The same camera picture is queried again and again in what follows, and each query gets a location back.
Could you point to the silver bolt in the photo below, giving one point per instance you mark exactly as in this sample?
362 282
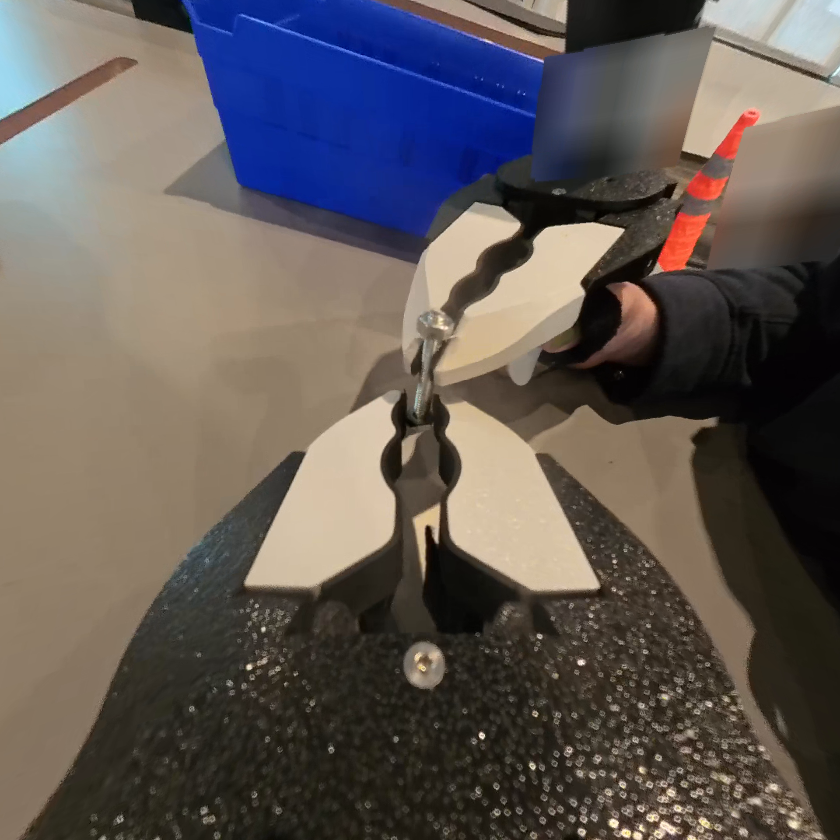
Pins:
434 325

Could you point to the person's right hand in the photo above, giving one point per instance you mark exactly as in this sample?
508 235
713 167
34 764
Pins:
636 328

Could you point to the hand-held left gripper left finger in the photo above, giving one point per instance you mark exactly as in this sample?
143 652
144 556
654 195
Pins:
328 512

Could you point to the person's dark jacket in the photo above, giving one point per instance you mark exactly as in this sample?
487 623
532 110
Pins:
807 525

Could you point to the orange traffic cone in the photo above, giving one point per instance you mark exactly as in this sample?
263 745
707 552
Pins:
702 184

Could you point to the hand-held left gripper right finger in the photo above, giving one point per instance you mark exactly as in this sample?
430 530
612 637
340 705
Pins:
512 512

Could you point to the blue plastic bin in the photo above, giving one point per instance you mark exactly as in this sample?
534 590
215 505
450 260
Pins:
315 131

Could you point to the silver hex nut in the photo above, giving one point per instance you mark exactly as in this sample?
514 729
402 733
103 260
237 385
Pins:
425 422

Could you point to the person's right forearm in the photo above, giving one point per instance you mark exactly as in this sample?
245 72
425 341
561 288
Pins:
735 328

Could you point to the brown top desk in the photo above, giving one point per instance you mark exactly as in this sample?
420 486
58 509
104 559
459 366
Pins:
485 29

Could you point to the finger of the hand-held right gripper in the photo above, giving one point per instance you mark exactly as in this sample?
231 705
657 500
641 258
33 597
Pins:
525 302
453 256

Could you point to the large window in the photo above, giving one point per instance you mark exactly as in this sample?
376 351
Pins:
787 26

